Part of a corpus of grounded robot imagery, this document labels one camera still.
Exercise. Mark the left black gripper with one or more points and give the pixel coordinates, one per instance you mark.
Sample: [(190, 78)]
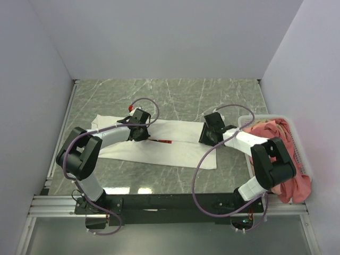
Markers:
[(144, 136)]

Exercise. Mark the aluminium frame rail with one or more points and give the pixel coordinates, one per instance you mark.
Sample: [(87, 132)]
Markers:
[(44, 206)]

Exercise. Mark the beige garment in basket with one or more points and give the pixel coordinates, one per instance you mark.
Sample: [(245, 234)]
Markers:
[(264, 124)]

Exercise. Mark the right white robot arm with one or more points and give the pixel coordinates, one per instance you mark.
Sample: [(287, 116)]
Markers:
[(272, 163)]

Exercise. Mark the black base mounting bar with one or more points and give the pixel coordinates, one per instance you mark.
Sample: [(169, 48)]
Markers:
[(122, 209)]

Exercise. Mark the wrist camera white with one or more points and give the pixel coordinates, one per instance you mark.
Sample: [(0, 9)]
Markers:
[(221, 115), (132, 109)]

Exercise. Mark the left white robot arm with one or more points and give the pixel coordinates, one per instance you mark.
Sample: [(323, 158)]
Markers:
[(79, 153)]

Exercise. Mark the white plastic laundry basket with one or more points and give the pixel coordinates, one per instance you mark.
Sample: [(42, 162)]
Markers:
[(299, 153)]

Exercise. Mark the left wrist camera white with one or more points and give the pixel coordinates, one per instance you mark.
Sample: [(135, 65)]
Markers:
[(132, 109)]

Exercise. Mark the white Coca-Cola t-shirt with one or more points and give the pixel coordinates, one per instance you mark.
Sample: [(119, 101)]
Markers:
[(171, 143)]

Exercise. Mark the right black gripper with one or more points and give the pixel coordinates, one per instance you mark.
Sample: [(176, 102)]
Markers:
[(203, 139)]

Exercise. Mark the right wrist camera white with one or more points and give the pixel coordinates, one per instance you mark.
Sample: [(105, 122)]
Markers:
[(221, 115)]

